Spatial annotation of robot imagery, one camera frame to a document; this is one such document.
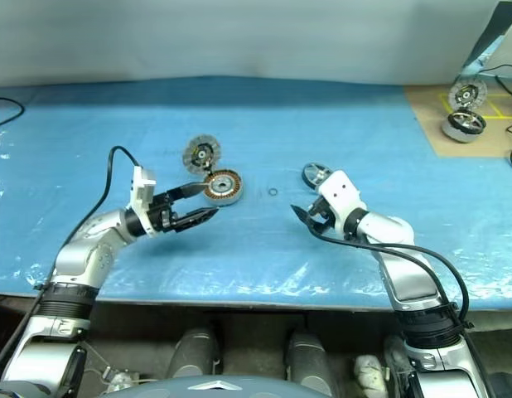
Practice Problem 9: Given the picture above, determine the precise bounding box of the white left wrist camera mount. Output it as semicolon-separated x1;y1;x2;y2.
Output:
129;165;158;238

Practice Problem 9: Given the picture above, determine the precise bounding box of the spare finned motor disc cover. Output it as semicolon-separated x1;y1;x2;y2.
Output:
448;79;488;111

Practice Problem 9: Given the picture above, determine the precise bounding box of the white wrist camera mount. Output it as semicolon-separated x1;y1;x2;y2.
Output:
129;165;158;238
316;169;367;240

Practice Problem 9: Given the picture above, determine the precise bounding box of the light blue stand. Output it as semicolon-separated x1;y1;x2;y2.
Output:
461;35;508;84

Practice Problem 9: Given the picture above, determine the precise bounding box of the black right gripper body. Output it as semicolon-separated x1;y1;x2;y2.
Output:
307;197;336;234

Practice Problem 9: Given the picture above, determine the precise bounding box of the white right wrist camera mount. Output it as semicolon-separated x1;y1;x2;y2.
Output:
316;169;367;240

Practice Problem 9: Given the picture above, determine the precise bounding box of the thin black cable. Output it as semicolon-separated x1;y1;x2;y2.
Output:
461;62;512;80

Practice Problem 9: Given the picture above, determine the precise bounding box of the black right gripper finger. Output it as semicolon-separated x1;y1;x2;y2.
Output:
289;204;312;224
300;218;328;236

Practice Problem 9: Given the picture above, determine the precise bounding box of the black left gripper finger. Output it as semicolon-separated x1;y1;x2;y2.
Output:
167;183;208;201
171;207;221;232

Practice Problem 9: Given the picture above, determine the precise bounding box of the white shoe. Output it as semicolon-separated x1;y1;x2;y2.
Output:
354;354;390;391
106;371;137;394

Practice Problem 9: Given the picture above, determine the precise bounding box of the copper wound motor stator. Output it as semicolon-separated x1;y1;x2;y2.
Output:
203;167;244;207

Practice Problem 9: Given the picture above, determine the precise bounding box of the silver spoked motor rotor housing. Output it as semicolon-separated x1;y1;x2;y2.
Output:
301;163;336;195

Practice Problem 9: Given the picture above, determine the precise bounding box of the blue plastic table cover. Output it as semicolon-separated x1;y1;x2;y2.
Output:
0;74;512;310

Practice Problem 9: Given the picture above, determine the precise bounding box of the brown cardboard sheet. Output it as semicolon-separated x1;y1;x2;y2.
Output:
404;81;512;158

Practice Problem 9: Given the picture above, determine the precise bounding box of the black cable with loop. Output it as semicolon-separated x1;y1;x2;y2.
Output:
0;98;25;129

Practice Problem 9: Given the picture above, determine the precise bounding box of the spare silver motor rotor housing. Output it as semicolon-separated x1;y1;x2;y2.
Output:
442;109;487;144

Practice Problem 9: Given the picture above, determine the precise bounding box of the dark grey rounded shape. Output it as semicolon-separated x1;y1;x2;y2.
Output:
167;327;220;381
285;329;344;386

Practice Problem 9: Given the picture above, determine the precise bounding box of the grey rounded body shell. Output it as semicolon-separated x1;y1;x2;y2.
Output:
96;375;360;398

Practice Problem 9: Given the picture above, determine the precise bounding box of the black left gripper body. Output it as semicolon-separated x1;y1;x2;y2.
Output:
147;189;182;234

